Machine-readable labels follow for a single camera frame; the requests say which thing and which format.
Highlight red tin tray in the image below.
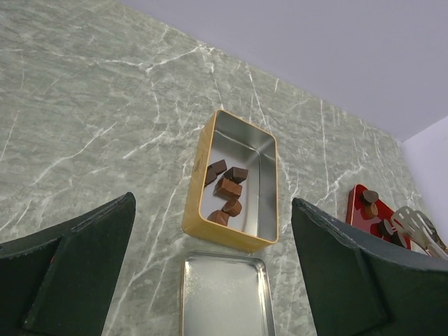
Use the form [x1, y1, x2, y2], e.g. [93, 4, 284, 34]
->
[346, 184, 411, 250]

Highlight round brown chocolate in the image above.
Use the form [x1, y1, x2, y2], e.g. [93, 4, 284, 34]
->
[364, 203, 379, 220]

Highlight small brown chocolate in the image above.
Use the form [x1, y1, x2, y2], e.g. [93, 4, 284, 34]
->
[207, 210, 230, 226]

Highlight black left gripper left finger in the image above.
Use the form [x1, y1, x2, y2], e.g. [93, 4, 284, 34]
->
[1, 192, 136, 335]

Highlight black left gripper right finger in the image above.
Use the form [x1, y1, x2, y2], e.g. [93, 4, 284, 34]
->
[291, 198, 447, 335]

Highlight brown chocolate cube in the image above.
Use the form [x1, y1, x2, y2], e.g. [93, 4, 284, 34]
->
[207, 159, 228, 175]

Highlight dark round chocolate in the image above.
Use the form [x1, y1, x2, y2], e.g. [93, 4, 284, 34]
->
[361, 189, 379, 205]

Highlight dark chocolate piece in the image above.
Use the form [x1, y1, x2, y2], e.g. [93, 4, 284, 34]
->
[204, 169, 218, 187]

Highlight metal tweezers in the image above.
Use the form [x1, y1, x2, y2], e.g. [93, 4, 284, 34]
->
[390, 206, 447, 260]

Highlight silver tin lid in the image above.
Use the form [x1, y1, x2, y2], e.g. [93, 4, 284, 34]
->
[180, 251, 276, 335]

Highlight brown square chocolate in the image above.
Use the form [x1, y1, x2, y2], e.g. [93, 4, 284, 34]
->
[213, 178, 242, 200]

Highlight gold tin box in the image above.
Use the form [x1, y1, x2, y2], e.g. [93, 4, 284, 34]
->
[181, 110, 279, 252]

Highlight dark chocolate cube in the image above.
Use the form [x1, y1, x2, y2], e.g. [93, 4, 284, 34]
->
[224, 167, 249, 184]

